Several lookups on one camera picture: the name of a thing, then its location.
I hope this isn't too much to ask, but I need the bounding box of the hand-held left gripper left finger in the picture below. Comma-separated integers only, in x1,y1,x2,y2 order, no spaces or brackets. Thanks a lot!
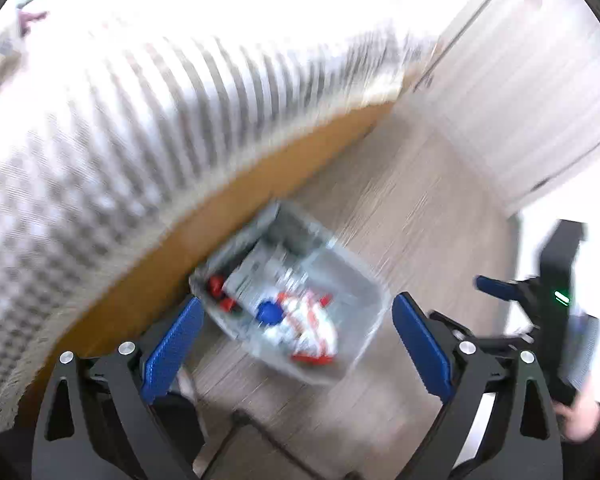
31,296,206,480

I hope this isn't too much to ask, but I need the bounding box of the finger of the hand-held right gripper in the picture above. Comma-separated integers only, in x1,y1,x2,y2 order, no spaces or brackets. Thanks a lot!
472,326,539,361
474,274,532,307

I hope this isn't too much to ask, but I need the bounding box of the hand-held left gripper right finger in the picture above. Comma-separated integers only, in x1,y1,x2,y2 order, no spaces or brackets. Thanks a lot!
392,292,564,480

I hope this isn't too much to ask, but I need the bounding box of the grey plastic trash bin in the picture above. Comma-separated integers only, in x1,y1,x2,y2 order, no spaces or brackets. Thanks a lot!
188,200,392,387

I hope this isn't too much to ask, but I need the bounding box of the person's right hand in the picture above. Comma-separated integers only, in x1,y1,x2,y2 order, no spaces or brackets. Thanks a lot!
555,384,600,444

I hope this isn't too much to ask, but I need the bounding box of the blue round cap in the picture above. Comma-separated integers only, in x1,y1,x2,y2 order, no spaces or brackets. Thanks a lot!
256,299,286,325

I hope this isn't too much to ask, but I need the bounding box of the red and white package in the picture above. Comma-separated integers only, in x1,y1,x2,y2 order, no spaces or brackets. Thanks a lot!
279,289,342,367

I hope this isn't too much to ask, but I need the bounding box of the white grey paper packaging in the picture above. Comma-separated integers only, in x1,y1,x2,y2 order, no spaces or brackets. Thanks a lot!
227,244,303,307

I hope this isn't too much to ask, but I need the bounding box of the printed plastic bin liner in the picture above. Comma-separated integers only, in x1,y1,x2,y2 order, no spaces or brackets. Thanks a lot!
215,207,331,266

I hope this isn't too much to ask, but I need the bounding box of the checked beige blanket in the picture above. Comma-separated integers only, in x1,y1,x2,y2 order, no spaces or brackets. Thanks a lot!
0,25,426,436

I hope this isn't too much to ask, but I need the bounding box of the light wooden wardrobe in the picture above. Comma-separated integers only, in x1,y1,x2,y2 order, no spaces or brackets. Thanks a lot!
414,0,600,212

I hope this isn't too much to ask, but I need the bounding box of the orange wooden bed frame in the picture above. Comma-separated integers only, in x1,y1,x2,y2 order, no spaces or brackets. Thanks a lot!
50,99,397,363

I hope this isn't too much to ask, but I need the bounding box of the black cable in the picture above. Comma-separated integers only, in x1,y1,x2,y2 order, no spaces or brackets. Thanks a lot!
219,409,341,480

